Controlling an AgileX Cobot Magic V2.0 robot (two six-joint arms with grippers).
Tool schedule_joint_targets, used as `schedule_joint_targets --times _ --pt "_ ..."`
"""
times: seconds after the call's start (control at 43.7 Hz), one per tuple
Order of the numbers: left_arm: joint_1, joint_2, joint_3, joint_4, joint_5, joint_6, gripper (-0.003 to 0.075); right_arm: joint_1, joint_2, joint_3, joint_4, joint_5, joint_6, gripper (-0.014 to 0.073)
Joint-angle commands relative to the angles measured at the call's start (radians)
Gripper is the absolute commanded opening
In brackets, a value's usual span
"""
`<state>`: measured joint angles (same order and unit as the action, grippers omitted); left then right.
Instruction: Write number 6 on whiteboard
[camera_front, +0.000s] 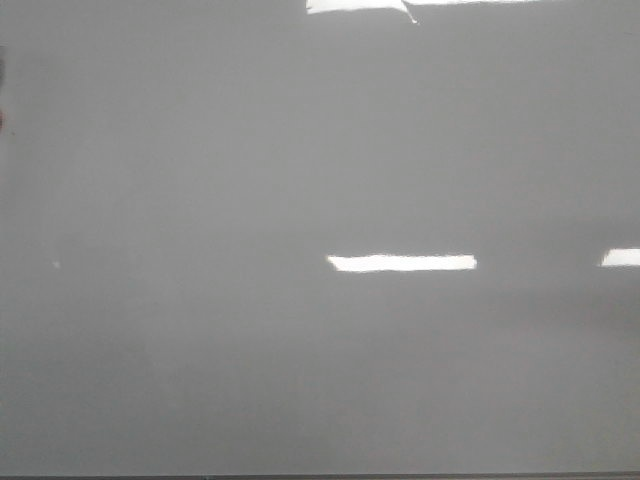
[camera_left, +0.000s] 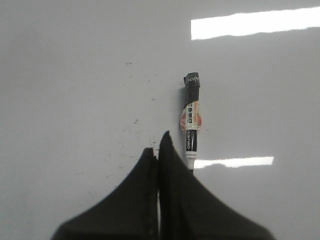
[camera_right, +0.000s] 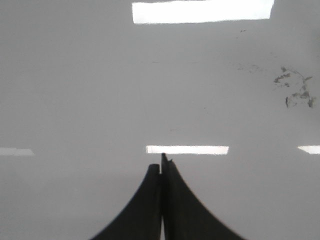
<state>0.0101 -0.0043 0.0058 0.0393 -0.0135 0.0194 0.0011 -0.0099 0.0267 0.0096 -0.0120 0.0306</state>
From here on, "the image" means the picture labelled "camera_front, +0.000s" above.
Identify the white glossy whiteboard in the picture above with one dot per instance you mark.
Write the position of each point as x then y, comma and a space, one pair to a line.
238, 238

